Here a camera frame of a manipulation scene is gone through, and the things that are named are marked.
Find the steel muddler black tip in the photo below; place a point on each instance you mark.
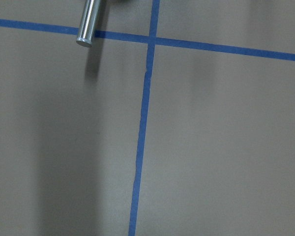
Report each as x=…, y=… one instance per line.
x=88, y=22

